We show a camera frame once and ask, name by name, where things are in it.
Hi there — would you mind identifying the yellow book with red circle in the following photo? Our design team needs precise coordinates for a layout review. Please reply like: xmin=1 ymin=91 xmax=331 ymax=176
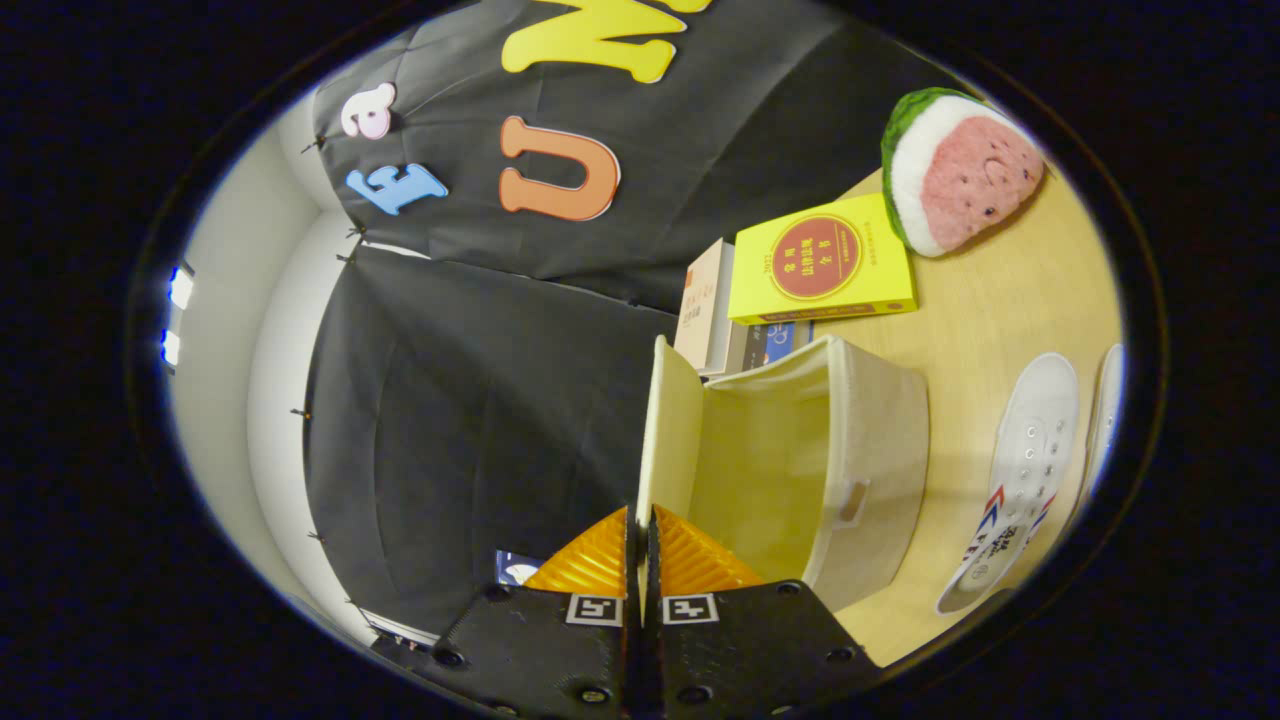
xmin=727 ymin=192 xmax=919 ymax=327

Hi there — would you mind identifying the blue picture display screen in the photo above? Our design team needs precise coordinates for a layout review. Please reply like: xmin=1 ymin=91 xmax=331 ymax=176
xmin=495 ymin=548 xmax=549 ymax=587

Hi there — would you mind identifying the watermelon slice plush toy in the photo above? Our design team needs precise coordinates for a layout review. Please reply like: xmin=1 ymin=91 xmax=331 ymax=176
xmin=880 ymin=87 xmax=1048 ymax=259

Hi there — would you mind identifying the white canvas shoe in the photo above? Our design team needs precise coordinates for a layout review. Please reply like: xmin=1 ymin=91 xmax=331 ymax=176
xmin=935 ymin=352 xmax=1081 ymax=616
xmin=1075 ymin=343 xmax=1128 ymax=511

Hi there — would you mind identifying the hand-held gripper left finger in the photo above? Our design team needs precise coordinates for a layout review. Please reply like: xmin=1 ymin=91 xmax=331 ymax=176
xmin=418 ymin=505 xmax=642 ymax=720

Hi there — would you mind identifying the beige fabric storage box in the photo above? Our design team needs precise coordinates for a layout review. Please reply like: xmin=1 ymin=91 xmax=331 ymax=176
xmin=636 ymin=333 xmax=931 ymax=613

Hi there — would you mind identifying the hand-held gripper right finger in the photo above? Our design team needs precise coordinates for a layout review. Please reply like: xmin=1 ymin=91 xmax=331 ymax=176
xmin=641 ymin=505 xmax=886 ymax=720

